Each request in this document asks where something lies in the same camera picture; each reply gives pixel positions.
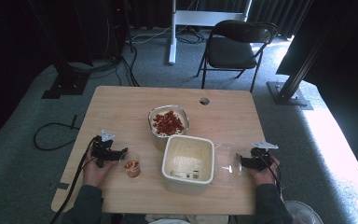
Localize white floor cable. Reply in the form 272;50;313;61
126;26;172;45

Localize person's right hand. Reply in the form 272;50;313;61
248;155;282;187

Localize black cable loop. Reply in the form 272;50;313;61
33;115;81;152

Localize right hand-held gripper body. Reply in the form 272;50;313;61
241;140;279;172

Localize small clear plastic cup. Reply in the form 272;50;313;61
119;151;142;179

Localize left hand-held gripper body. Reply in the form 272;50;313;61
91;130;121;169

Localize white round fan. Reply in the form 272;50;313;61
283;200;324;224

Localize pile of dried red fruit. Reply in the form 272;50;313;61
152;110;186;137

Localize cream square container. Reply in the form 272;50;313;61
161;133;216;194

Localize hand-held gripper black cable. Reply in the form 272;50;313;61
49;138;96;224
259;150;283;200

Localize person's left hand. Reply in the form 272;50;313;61
82;152;119;189

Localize black metal stand with plate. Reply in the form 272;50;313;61
267;31;314;110

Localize grey tape strip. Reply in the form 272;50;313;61
49;181;71;191

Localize black stand with flat base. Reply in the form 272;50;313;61
27;0;91;100

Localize bundle of black floor cables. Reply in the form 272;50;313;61
68;36;141;88

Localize right hand-held gripper black cable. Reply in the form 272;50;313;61
259;150;283;200

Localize left hand-held gripper black cable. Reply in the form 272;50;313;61
49;138;96;224

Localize white desk frame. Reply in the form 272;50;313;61
167;0;253;65

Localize black folding chair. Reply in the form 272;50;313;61
196;20;279;93

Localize white bowl with dark rim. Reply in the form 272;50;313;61
147;104;190;140

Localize person's light clothing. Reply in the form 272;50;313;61
144;214;229;224

